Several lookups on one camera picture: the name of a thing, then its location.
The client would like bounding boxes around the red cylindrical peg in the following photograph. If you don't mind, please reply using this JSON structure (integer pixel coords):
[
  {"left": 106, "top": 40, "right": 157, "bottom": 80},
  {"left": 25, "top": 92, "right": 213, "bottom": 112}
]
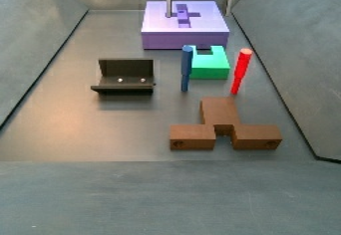
[{"left": 231, "top": 48, "right": 253, "bottom": 95}]

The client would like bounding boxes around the blue cylindrical peg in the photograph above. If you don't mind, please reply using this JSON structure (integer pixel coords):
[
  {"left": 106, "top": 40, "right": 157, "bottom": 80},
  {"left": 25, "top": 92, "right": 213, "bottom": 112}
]
[{"left": 181, "top": 45, "right": 193, "bottom": 92}]

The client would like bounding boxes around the black angle bracket fixture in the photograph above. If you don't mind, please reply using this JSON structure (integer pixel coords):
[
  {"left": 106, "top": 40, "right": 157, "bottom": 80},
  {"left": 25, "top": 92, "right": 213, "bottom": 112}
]
[{"left": 92, "top": 58, "right": 156, "bottom": 93}]

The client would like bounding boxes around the brown T-shaped block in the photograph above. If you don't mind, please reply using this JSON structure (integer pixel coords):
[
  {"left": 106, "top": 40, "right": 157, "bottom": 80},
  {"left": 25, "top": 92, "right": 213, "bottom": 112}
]
[{"left": 170, "top": 97, "right": 283, "bottom": 150}]

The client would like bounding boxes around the purple board with cross slot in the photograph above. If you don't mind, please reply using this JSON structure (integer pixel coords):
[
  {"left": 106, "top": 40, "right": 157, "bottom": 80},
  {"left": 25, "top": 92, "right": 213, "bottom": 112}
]
[{"left": 142, "top": 1, "right": 229, "bottom": 50}]

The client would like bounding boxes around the green U-shaped block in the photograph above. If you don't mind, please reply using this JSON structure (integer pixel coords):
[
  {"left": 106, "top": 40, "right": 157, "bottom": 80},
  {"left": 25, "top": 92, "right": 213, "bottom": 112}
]
[{"left": 190, "top": 46, "right": 231, "bottom": 80}]

